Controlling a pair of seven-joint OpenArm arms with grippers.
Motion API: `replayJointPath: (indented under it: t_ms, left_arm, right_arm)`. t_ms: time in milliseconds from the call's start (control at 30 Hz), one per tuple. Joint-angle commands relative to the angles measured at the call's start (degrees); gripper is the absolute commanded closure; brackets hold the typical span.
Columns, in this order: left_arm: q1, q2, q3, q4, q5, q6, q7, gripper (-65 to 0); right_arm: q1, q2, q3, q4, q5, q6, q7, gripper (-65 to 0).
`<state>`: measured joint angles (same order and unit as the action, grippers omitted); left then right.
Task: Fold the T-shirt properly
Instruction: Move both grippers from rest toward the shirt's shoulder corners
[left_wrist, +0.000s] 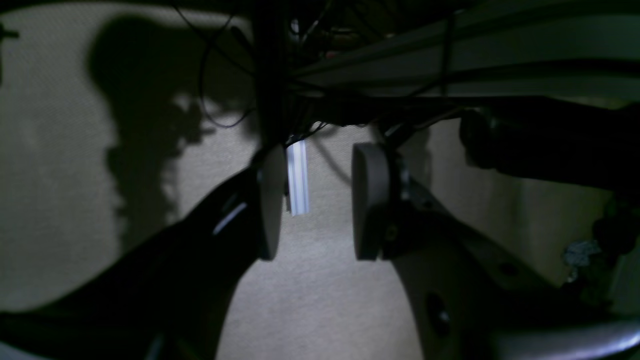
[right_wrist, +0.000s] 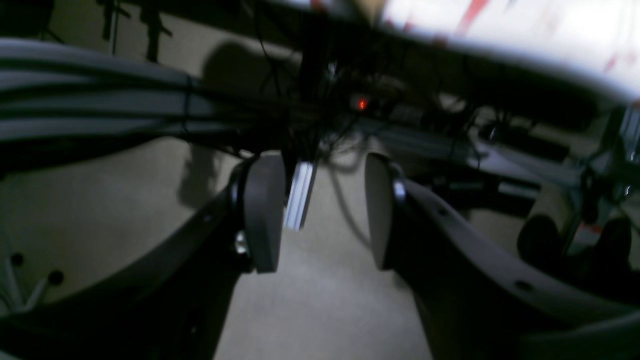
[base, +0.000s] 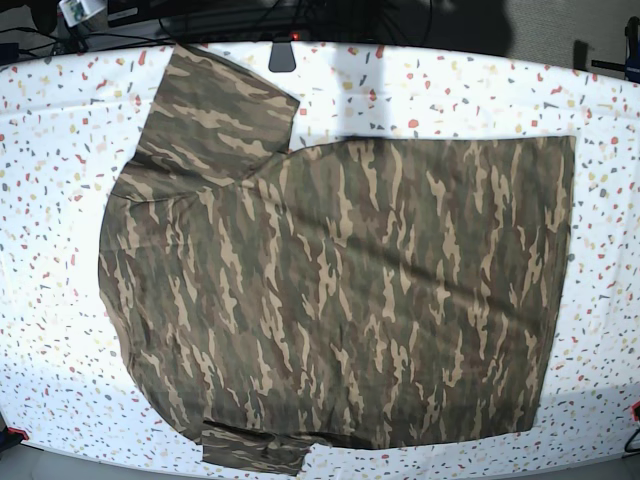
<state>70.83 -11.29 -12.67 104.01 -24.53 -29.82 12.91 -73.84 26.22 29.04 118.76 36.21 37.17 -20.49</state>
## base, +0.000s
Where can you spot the camouflage T-shirt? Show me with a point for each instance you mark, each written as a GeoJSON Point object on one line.
{"type": "Point", "coordinates": [371, 293]}

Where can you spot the terrazzo patterned table cloth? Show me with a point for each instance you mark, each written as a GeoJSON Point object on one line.
{"type": "Point", "coordinates": [69, 124]}

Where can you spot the red right edge clamp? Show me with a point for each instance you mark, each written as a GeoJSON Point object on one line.
{"type": "Point", "coordinates": [636, 411]}

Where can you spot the red table corner clamp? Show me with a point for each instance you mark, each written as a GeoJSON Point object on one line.
{"type": "Point", "coordinates": [18, 433]}

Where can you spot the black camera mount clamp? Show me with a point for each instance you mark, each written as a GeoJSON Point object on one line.
{"type": "Point", "coordinates": [282, 58]}

